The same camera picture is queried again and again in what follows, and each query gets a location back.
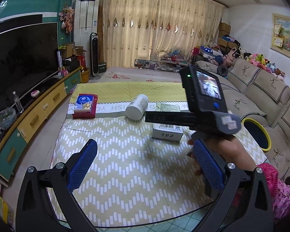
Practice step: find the black flat screen television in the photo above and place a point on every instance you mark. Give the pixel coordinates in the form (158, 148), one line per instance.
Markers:
(28, 55)

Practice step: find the red tissue box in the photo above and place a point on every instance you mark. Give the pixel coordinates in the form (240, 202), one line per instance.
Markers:
(85, 106)

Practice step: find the black yellow-rimmed trash bin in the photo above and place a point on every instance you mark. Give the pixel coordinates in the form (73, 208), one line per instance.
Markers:
(259, 133)

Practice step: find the hanging flower decoration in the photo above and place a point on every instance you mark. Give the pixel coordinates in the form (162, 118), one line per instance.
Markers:
(66, 17)

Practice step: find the person right hand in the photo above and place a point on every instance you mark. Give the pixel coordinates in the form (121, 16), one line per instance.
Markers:
(232, 150)

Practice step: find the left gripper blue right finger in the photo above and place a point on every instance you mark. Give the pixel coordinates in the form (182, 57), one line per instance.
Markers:
(211, 163)

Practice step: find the framed flower painting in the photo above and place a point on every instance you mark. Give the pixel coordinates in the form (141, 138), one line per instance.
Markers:
(280, 39)

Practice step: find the pink floral sleeve forearm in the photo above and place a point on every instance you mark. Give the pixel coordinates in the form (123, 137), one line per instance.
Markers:
(279, 192)

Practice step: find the glass bowl ashtray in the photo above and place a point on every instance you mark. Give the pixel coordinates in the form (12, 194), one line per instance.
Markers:
(7, 117)

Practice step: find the beige sofa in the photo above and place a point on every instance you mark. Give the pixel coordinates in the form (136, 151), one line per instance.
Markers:
(251, 92)

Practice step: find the white pill bottle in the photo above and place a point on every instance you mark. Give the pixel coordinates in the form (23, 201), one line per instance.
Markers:
(137, 107)

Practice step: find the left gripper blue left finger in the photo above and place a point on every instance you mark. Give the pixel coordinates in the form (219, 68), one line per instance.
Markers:
(79, 164)

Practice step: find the white standing air conditioner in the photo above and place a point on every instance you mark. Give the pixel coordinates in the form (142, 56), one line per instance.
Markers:
(85, 23)

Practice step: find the floral floor mattress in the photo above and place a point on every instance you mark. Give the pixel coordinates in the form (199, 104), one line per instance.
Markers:
(116, 74)

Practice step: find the pile of plush toys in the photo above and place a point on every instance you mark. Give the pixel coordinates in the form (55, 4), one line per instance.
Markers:
(221, 56)

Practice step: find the teal yellow TV cabinet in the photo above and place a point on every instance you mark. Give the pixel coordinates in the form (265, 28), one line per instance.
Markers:
(27, 124)

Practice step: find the pink soap dish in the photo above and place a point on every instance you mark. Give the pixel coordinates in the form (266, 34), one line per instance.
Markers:
(35, 93)

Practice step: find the clear plastic water bottle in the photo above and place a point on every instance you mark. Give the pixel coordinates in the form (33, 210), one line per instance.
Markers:
(17, 102)

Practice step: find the black tower fan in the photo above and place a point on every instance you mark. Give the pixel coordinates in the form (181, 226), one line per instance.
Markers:
(94, 60)

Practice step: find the white green paper box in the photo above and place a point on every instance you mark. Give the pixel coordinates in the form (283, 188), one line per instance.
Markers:
(167, 131)

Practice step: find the cream curtains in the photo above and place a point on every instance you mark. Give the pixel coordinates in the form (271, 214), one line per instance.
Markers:
(149, 29)

